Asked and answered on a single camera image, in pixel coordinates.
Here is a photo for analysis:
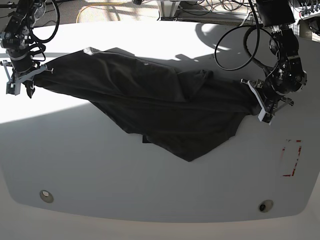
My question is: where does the yellow cable on floor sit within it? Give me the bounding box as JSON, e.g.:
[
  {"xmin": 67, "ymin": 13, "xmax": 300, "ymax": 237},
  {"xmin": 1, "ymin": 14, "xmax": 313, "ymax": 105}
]
[{"xmin": 76, "ymin": 1, "xmax": 128, "ymax": 24}]

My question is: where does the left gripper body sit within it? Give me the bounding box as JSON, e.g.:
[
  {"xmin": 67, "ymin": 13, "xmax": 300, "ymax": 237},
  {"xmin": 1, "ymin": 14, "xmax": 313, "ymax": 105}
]
[{"xmin": 241, "ymin": 78, "xmax": 294, "ymax": 117}]

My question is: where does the black tripod stand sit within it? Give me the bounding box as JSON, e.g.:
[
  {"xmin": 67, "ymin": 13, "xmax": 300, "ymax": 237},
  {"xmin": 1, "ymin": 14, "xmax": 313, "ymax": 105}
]
[{"xmin": 0, "ymin": 0, "xmax": 29, "ymax": 30}]

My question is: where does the aluminium rail with cables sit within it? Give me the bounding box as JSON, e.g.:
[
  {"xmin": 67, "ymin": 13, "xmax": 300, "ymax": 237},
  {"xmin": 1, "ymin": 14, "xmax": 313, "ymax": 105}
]
[{"xmin": 179, "ymin": 9, "xmax": 301, "ymax": 37}]

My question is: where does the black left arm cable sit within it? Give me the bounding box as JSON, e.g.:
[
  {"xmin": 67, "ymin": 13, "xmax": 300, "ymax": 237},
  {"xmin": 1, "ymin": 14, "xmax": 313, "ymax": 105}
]
[{"xmin": 214, "ymin": 14, "xmax": 276, "ymax": 73}]

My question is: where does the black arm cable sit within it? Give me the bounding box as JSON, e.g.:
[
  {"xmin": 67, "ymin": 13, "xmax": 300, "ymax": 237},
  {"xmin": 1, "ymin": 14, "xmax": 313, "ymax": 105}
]
[
  {"xmin": 29, "ymin": 0, "xmax": 60, "ymax": 63},
  {"xmin": 214, "ymin": 14, "xmax": 276, "ymax": 73}
]

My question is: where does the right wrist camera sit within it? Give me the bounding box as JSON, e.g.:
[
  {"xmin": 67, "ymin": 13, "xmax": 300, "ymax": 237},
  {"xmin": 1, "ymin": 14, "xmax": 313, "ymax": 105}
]
[{"xmin": 6, "ymin": 82, "xmax": 21, "ymax": 96}]

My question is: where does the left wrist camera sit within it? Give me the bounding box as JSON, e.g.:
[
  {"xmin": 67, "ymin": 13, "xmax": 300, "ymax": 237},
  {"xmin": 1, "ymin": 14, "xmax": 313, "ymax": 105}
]
[{"xmin": 258, "ymin": 109, "xmax": 274, "ymax": 126}]

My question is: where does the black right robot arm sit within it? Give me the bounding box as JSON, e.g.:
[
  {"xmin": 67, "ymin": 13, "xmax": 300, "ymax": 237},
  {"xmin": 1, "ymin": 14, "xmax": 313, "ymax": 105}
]
[{"xmin": 0, "ymin": 0, "xmax": 48, "ymax": 98}]

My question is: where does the table grommet hole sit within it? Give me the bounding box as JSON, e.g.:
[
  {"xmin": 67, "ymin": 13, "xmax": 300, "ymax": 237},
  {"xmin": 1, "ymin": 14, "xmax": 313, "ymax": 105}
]
[
  {"xmin": 39, "ymin": 190, "xmax": 54, "ymax": 204},
  {"xmin": 258, "ymin": 199, "xmax": 274, "ymax": 213}
]

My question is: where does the aluminium frame post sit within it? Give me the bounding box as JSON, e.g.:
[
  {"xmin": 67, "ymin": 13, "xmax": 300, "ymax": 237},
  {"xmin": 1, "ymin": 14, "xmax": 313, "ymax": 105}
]
[{"xmin": 156, "ymin": 0, "xmax": 181, "ymax": 21}]

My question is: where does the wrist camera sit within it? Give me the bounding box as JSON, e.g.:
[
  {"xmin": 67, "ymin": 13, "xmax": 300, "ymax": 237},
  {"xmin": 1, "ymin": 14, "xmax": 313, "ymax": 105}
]
[
  {"xmin": 6, "ymin": 82, "xmax": 21, "ymax": 96},
  {"xmin": 258, "ymin": 109, "xmax": 274, "ymax": 126}
]

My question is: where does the dark grey T-shirt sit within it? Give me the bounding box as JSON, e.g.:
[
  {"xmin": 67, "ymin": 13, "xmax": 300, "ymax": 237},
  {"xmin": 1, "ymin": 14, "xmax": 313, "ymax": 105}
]
[{"xmin": 33, "ymin": 47, "xmax": 260, "ymax": 162}]

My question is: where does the left table grommet hole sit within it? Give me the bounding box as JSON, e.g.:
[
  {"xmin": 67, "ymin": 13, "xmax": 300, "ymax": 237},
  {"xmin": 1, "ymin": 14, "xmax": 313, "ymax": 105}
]
[{"xmin": 39, "ymin": 190, "xmax": 54, "ymax": 204}]

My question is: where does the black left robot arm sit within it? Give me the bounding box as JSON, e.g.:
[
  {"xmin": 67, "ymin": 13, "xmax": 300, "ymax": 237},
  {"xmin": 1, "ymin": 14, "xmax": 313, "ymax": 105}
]
[{"xmin": 241, "ymin": 0, "xmax": 307, "ymax": 124}]

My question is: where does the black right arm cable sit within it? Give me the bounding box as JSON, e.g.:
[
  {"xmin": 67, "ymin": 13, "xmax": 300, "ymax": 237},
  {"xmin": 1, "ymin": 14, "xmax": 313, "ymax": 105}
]
[{"xmin": 29, "ymin": 0, "xmax": 60, "ymax": 63}]

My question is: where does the right table grommet hole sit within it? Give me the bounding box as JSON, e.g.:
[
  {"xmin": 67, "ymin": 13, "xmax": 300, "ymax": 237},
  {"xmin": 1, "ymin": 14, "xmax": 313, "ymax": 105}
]
[{"xmin": 258, "ymin": 199, "xmax": 274, "ymax": 213}]

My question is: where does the black cable bundle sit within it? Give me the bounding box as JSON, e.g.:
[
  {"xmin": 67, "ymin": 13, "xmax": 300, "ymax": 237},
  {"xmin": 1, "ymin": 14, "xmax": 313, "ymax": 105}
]
[{"xmin": 199, "ymin": 0, "xmax": 251, "ymax": 12}]

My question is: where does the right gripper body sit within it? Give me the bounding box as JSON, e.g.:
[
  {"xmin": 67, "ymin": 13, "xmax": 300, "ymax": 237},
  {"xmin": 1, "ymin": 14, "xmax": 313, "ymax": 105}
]
[{"xmin": 0, "ymin": 58, "xmax": 54, "ymax": 87}]

